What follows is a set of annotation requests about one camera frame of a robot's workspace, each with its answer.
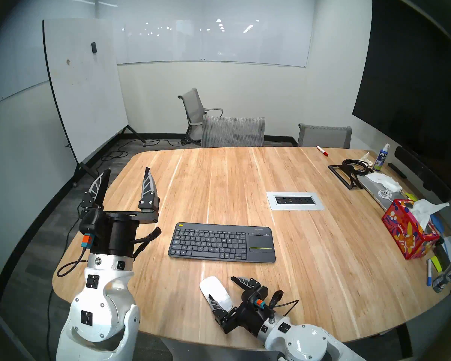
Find silver table power outlet box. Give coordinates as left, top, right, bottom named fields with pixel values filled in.
left=266, top=191, right=325, bottom=211

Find white charger with cloth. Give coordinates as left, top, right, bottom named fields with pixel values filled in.
left=366, top=172, right=402, bottom=200

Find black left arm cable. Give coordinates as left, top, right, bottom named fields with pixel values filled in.
left=56, top=247, right=89, bottom=278

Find black floor cables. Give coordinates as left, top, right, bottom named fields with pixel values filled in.
left=101, top=138, right=190, bottom=162

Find low grey mesh chair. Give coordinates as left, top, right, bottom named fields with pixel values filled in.
left=298, top=123, right=353, bottom=149

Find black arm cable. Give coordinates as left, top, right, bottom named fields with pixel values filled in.
left=56, top=247, right=89, bottom=278
left=271, top=299, right=299, bottom=317

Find coiled black cable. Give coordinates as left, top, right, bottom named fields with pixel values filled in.
left=342, top=159, right=374, bottom=176

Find grey office chair with armrests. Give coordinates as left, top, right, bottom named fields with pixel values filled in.
left=178, top=88, right=224, bottom=143

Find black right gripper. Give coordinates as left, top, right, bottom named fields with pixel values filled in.
left=208, top=276, right=284, bottom=334

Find black braided cable sleeve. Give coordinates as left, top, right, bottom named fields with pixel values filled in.
left=133, top=227, right=162, bottom=260

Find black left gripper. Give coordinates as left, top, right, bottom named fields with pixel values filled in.
left=79, top=167, right=160, bottom=257

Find black laptop stand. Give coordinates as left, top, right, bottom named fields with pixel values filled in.
left=328, top=164, right=363, bottom=190

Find whiteboard cleaner spray bottle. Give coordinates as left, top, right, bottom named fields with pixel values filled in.
left=374, top=143, right=390, bottom=171

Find silver closed laptop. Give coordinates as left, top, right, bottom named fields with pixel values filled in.
left=357, top=174, right=410, bottom=212

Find black video sound bar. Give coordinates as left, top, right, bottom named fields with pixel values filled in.
left=395, top=146, right=451, bottom=202

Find rolling white whiteboard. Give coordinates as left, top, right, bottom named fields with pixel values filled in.
left=42, top=18, right=147, bottom=186

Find grey black can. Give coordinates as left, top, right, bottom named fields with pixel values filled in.
left=432, top=257, right=451, bottom=293

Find white tissue sticking out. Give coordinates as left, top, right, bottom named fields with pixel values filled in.
left=412, top=199, right=450, bottom=229

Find wide grey mesh chair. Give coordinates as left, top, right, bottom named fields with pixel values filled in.
left=201, top=115, right=266, bottom=148

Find red floral tissue box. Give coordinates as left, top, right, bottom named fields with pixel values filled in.
left=382, top=199, right=441, bottom=260

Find dark grey wireless keyboard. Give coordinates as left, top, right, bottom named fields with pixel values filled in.
left=168, top=222, right=277, bottom=263

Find glass wall whiteboard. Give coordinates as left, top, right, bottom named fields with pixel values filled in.
left=96, top=0, right=316, bottom=68

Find white mouse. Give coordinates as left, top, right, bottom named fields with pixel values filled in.
left=199, top=276, right=233, bottom=312

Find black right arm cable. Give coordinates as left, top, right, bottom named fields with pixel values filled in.
left=271, top=299, right=299, bottom=317

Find large black wall screen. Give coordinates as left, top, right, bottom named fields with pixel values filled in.
left=352, top=0, right=451, bottom=184

